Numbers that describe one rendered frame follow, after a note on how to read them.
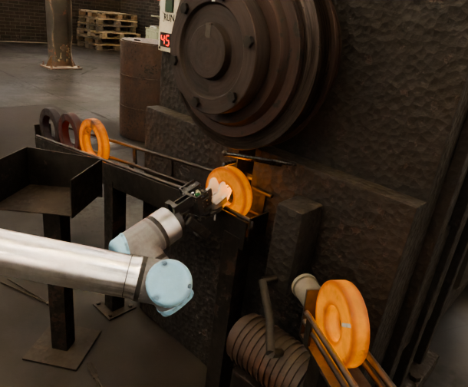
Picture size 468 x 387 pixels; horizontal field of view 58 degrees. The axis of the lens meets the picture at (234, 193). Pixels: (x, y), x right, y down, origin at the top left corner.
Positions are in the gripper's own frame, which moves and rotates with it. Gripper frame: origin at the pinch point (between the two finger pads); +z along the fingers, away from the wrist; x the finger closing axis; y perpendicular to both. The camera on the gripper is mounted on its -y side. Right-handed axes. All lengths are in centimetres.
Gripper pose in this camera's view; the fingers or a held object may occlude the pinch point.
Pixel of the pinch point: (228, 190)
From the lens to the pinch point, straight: 117.2
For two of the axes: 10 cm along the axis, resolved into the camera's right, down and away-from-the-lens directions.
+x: -7.2, -3.5, 6.0
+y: -1.0, -8.0, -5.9
